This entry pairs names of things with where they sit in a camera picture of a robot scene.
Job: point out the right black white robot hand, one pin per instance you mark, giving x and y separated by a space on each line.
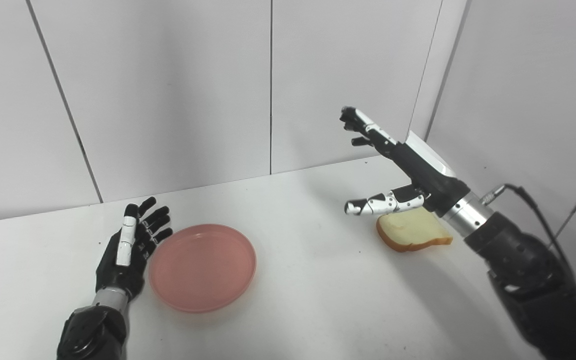
408 167

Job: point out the pink round plate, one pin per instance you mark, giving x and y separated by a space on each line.
203 267

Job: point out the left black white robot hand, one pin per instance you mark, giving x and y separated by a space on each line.
128 250

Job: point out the slice of bread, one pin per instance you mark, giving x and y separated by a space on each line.
413 230

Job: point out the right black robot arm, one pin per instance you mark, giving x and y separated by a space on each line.
528 275

